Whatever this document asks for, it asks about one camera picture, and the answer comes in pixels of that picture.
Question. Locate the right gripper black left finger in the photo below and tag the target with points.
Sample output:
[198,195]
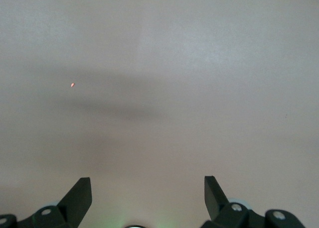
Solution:
[72,208]

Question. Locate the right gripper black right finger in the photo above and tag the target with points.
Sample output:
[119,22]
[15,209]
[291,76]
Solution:
[219,210]

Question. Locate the brown table cover sheet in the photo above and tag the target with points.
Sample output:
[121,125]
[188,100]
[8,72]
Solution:
[159,51]

